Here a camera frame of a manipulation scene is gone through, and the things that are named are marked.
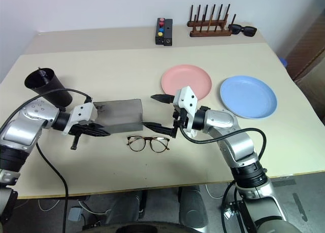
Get black box with coloured buttons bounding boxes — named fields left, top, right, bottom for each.
left=154, top=17, right=166, bottom=45

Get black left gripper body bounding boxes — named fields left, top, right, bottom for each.
left=70, top=123, right=95, bottom=151

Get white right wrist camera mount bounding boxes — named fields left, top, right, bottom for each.
left=173, top=85, right=199, bottom=139

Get dark wooden peg rack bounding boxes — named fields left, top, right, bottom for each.
left=187, top=4, right=238, bottom=38

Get pink plate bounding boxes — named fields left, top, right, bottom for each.
left=160, top=63, right=213, bottom=102

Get white floor cable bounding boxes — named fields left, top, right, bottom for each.
left=37, top=196, right=114, bottom=216

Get black marker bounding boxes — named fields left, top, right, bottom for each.
left=37, top=66, right=50, bottom=85

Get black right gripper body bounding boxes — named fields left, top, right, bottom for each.
left=172, top=104, right=190, bottom=132

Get plain black box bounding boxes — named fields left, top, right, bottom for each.
left=164, top=18, right=174, bottom=47

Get grey translucent glasses case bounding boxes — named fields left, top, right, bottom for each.
left=93, top=98, right=144, bottom=134

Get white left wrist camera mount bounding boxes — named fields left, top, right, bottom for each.
left=61, top=102, right=99, bottom=136

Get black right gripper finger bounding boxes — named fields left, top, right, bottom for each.
left=142, top=121, right=178, bottom=139
left=150, top=93, right=176, bottom=105

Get black plastic cup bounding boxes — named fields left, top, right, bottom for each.
left=24, top=67, right=75, bottom=108

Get tortoiseshell round eyeglasses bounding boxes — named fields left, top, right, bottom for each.
left=126, top=135, right=171, bottom=153

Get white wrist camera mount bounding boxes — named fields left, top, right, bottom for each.
left=61, top=102, right=99, bottom=136
left=173, top=85, right=199, bottom=139

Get dark grey rounded shape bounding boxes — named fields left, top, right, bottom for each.
left=178, top=185, right=209, bottom=229

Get black sunglasses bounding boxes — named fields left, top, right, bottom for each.
left=227, top=23, right=258, bottom=38

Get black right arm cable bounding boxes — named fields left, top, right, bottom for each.
left=177, top=125, right=268, bottom=168

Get blue plate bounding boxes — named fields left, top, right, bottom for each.
left=219, top=75, right=278, bottom=120

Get brown cardboard box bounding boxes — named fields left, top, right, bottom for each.
left=295, top=49, right=325, bottom=113

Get grey power adapter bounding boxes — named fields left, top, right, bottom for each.
left=69, top=207, right=83, bottom=222

